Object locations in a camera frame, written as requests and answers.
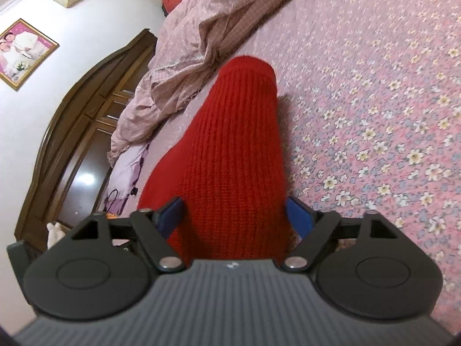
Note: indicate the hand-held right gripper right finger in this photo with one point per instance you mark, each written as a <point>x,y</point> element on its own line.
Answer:
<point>299,217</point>

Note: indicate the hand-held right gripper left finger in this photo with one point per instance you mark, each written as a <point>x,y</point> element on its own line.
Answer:
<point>171,217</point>

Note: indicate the red knitted sweater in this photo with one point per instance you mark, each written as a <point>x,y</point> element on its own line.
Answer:
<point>230,158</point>

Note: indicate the small black clip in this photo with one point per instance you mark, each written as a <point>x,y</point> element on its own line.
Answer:
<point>135,190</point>

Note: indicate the black hair band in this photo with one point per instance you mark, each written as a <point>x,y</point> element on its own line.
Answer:
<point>111,200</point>

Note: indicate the lilac cloth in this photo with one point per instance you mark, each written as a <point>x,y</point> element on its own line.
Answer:
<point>126,173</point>

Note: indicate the white plush toy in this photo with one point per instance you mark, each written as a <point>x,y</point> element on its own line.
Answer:
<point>54,234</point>

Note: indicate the wooden headboard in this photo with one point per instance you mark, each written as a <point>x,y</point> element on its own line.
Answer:
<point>79,133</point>

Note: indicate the pink floral bed sheet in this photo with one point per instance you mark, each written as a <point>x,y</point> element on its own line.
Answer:
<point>360,97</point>

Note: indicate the dark bedside table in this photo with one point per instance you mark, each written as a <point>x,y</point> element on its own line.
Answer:
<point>25,256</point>

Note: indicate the pink floral quilt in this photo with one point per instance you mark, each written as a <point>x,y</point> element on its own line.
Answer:
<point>201,43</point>

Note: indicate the framed photo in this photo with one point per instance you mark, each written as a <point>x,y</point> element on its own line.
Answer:
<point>23,52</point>

